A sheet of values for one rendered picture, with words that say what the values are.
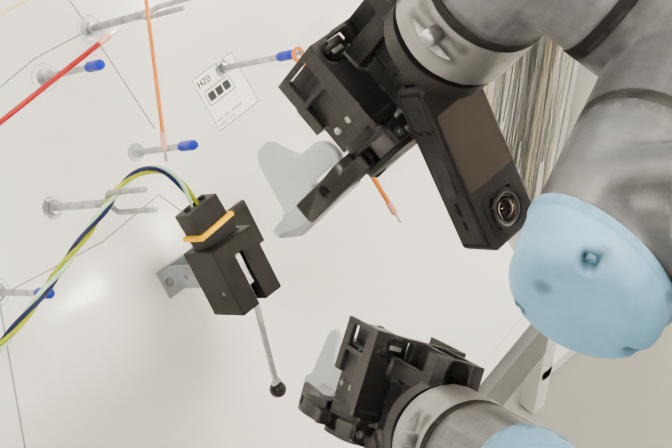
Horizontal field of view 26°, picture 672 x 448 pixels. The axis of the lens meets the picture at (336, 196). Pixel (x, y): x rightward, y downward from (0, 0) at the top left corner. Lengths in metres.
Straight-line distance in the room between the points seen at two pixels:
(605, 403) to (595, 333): 1.80
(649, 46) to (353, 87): 0.21
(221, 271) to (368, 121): 0.28
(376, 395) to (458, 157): 0.22
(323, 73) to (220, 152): 0.36
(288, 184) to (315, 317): 0.35
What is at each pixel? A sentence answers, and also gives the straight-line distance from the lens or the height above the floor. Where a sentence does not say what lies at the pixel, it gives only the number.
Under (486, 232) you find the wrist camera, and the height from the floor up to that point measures 1.37.
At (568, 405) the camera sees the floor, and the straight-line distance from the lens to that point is 2.45.
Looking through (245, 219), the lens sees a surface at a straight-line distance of 1.21.
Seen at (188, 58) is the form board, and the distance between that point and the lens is 1.20.
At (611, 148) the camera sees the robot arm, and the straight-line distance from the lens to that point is 0.67.
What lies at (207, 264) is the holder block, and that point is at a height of 1.17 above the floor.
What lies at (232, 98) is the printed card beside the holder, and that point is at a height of 1.17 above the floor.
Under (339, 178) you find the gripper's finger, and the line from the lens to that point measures 0.87.
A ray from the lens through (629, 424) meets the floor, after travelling 2.45.
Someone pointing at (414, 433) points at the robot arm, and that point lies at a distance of 0.91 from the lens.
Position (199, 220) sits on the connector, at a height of 1.19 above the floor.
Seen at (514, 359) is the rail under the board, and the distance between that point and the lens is 1.43.
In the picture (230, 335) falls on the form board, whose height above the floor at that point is 1.05.
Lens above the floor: 2.03
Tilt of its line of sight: 49 degrees down
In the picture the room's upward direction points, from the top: straight up
